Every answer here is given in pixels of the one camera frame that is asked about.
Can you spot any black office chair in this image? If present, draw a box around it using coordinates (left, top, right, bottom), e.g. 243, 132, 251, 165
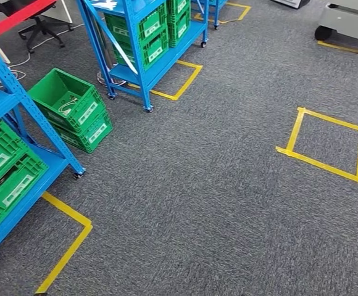
0, 0, 74, 54

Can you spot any grey wheeled cart robot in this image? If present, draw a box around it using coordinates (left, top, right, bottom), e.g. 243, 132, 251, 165
314, 0, 358, 57

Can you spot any white floor cable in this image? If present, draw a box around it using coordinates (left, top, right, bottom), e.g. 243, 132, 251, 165
8, 22, 85, 70
0, 61, 27, 89

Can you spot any white cable inside crate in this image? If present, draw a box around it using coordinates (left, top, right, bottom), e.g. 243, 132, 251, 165
58, 97, 79, 117

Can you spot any red barrier belt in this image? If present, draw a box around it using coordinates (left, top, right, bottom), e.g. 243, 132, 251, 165
0, 0, 57, 41

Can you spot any white and black machine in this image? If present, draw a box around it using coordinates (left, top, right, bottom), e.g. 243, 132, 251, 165
271, 0, 311, 10

